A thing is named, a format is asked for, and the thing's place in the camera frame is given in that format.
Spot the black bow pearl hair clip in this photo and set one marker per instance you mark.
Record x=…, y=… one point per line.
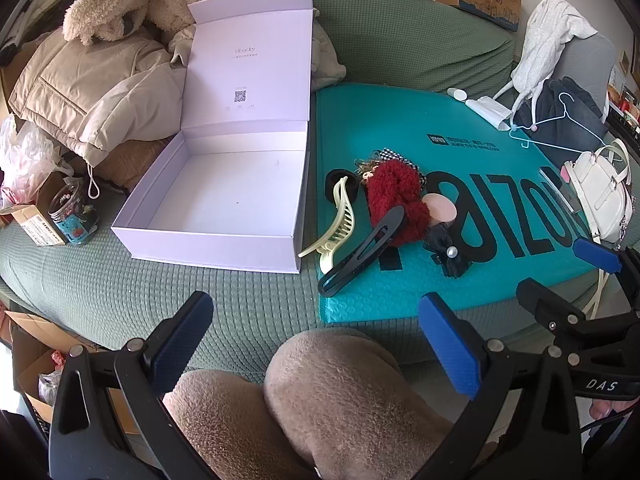
x=445, y=242

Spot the green sofa cover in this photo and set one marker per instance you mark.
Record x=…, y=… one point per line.
x=410, y=40

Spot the white mask packet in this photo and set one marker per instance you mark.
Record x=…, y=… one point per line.
x=487, y=110

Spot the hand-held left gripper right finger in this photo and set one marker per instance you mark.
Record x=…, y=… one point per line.
x=450, y=345

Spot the clear star clip with bears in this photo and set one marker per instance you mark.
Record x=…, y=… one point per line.
x=365, y=170

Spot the cream fleece coat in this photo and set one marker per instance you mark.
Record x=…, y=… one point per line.
x=115, y=5

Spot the cream claw hair clip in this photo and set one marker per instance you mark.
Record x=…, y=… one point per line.
x=342, y=220

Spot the white gift box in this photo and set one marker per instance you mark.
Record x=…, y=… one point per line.
x=225, y=185

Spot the person's right hand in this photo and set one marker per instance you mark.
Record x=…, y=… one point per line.
x=607, y=410

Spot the white clothes hanger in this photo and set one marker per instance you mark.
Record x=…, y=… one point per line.
x=550, y=141

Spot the striped dark cloth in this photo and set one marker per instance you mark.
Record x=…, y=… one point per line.
x=25, y=20

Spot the checkered bow hair clip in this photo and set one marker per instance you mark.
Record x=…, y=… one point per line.
x=402, y=156

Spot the small cardboard box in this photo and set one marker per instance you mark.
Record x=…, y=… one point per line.
x=35, y=225

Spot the black long hair clip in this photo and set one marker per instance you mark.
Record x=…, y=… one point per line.
x=395, y=217

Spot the beige puffer jacket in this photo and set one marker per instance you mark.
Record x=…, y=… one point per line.
x=100, y=95

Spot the white hoodie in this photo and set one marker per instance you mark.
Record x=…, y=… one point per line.
x=550, y=40

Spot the white tube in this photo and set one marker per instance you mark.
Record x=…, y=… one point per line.
x=456, y=94

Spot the teal bubble mailer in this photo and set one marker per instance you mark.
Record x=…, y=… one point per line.
x=400, y=120

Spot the grey cushion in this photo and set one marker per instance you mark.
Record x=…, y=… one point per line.
x=595, y=60

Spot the brown burlap cushion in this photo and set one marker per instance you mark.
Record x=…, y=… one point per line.
x=135, y=160

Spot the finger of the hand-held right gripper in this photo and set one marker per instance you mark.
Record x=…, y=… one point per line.
x=595, y=255
x=550, y=307

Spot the white handbag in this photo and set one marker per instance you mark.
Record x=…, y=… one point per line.
x=600, y=190

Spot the dark blue jeans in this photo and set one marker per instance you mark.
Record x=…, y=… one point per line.
x=570, y=110

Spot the clear plastic bag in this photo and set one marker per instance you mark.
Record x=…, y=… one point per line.
x=25, y=160

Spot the red fluffy scrunchie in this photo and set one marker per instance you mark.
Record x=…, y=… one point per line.
x=395, y=190

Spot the pink round compact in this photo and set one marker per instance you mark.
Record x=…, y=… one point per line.
x=440, y=207

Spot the open brown cardboard box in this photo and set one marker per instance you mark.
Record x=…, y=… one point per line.
x=30, y=355

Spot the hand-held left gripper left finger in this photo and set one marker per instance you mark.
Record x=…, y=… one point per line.
x=182, y=340

